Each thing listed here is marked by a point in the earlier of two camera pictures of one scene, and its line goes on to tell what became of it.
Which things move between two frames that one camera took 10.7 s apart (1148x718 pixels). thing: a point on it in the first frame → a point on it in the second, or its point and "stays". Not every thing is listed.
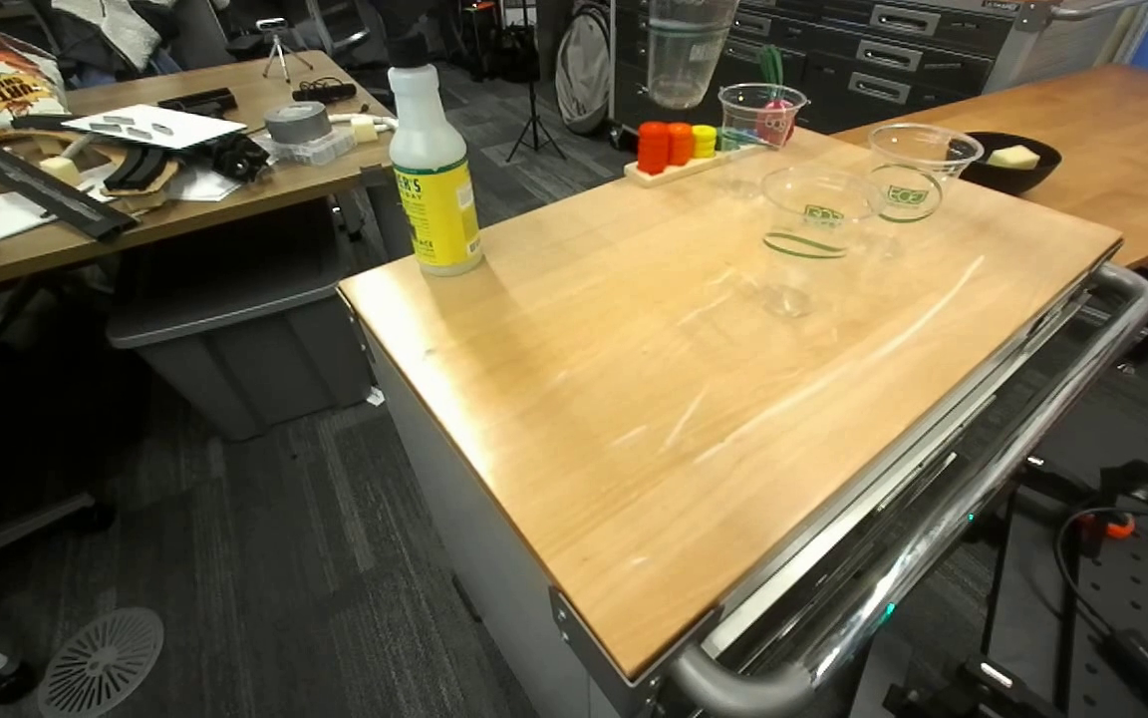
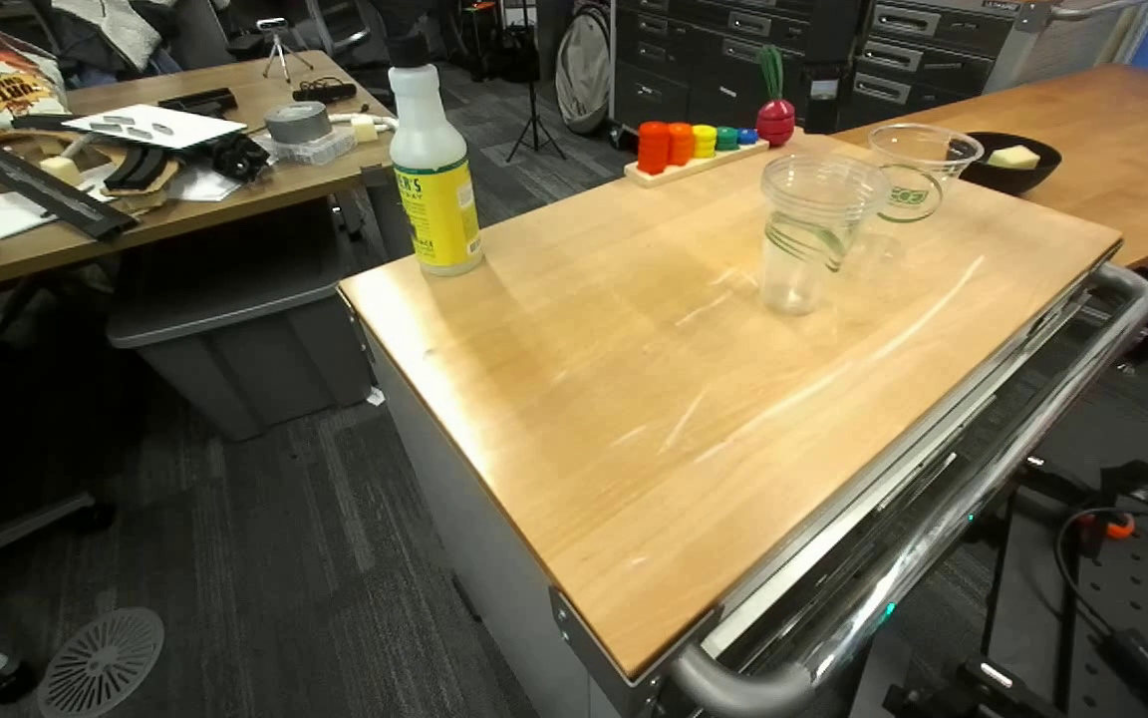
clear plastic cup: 758,114 → 815,204
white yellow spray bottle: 433,172 stays
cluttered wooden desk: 143,154 stays
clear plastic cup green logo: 806,212 stays
